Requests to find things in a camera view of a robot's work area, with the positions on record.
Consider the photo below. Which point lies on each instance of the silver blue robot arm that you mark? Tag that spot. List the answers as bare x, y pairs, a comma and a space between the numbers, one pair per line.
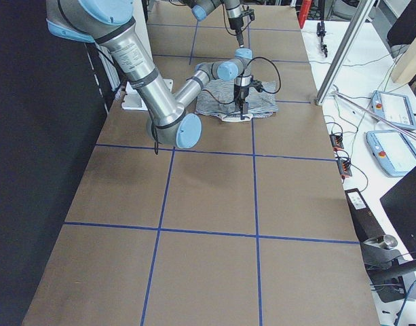
232, 11
111, 24

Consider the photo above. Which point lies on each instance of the navy white striped polo shirt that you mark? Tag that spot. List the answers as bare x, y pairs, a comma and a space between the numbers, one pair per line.
214, 101

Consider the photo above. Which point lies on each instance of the white camera mast base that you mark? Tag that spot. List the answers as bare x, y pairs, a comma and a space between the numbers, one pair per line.
133, 101

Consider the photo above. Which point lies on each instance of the far blue teach pendant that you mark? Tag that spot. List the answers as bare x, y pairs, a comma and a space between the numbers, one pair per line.
395, 108

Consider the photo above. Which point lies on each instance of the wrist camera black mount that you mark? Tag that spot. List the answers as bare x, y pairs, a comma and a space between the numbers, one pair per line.
257, 85
248, 12

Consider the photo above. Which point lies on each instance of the red cylinder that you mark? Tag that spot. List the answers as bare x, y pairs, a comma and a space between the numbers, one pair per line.
303, 12

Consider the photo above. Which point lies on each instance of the aluminium frame post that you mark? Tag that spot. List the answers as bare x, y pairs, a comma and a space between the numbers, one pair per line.
358, 19

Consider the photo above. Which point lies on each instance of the blue teach pendant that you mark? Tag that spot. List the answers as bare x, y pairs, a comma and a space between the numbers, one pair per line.
393, 151
395, 108

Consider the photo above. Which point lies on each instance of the black monitor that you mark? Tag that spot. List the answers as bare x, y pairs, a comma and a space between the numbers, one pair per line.
399, 204

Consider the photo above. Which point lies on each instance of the black box with label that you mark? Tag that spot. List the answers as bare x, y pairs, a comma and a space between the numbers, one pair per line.
365, 224

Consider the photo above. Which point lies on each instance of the near blue teach pendant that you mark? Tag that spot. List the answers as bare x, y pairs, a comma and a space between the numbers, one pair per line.
393, 151

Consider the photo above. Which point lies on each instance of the long metal grabber stick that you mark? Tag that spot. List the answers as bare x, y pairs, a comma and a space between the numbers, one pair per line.
374, 115

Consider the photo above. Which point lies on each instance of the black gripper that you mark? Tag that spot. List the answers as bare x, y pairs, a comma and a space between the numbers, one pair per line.
235, 24
241, 92

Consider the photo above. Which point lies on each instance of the orange black usb hub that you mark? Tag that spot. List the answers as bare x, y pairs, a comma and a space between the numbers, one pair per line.
343, 159

